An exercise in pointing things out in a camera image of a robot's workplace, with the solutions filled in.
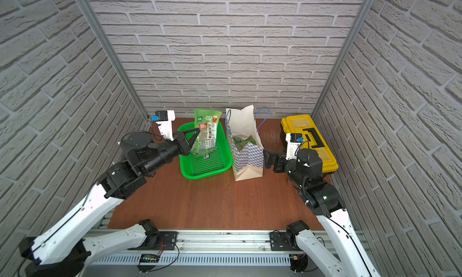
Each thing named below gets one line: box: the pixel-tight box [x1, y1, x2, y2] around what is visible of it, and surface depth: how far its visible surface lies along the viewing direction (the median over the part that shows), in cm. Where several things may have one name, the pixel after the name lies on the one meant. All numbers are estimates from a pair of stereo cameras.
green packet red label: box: [190, 109, 222, 156], surface depth 63 cm
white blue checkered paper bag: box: [224, 104, 270, 182], surface depth 86 cm
